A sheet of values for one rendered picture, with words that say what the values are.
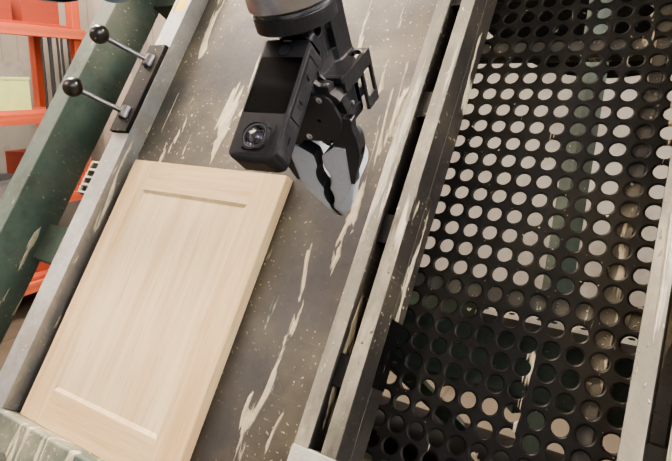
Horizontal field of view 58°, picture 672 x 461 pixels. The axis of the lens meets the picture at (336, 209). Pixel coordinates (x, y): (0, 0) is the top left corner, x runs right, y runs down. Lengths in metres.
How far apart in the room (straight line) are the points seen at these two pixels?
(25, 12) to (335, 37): 3.84
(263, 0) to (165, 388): 0.64
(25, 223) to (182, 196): 0.44
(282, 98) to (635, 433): 0.44
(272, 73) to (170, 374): 0.58
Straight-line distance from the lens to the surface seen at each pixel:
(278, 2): 0.50
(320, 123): 0.54
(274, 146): 0.48
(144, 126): 1.27
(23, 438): 1.14
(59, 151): 1.45
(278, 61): 0.52
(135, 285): 1.09
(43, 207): 1.44
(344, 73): 0.54
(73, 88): 1.26
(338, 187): 0.58
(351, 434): 0.75
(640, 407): 0.65
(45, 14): 4.41
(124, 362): 1.05
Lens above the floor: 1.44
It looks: 12 degrees down
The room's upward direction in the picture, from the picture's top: straight up
